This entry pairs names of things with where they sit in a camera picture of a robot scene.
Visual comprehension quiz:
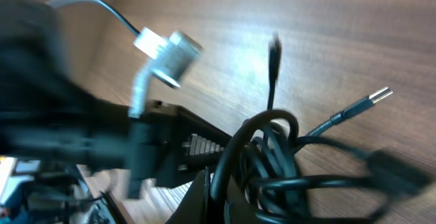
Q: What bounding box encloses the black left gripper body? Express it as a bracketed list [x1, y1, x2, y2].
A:
[129, 101, 231, 199]

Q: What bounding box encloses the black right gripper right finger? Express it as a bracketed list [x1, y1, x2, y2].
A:
[223, 178, 260, 224]

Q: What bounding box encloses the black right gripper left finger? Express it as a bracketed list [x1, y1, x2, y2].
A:
[166, 169, 211, 224]

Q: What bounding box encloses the thick black cable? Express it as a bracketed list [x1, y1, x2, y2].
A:
[209, 109, 392, 224]

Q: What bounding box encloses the thin black USB cable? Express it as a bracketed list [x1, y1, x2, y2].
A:
[258, 33, 394, 224]

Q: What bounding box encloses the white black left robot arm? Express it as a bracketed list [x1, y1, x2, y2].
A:
[1, 0, 230, 199]

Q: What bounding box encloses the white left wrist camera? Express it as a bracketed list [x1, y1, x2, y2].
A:
[128, 27, 203, 118]

